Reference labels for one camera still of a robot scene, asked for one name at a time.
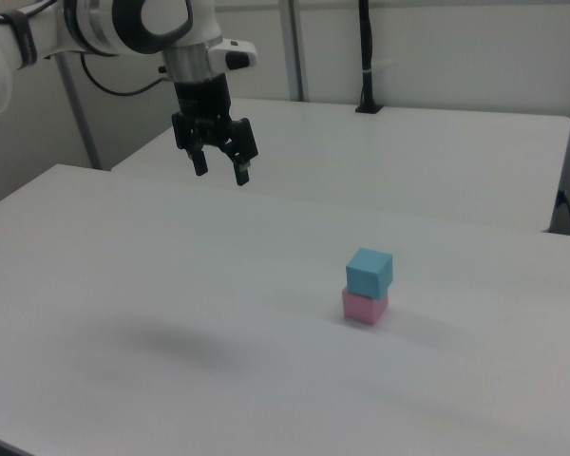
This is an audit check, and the grey metal frame post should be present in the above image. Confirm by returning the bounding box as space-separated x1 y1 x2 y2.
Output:
54 49 103 171

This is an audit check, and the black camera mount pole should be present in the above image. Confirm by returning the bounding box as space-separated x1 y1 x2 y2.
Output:
354 0 385 115

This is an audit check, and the grey wall panel strip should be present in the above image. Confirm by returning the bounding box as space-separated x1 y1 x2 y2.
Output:
278 0 311 103

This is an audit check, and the pink cube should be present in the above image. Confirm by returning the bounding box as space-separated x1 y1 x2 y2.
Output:
340 285 390 327

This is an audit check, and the white back table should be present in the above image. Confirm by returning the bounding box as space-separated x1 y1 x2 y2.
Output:
109 97 570 235

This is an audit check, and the black wall cable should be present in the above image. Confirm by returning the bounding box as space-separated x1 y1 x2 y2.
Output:
557 189 570 237

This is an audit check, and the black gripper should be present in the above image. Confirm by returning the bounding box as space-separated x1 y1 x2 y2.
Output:
171 75 260 187

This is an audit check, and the blue cube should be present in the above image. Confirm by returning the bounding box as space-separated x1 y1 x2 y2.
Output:
345 247 394 300

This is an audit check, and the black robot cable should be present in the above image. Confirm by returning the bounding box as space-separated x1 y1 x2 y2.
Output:
79 52 168 97

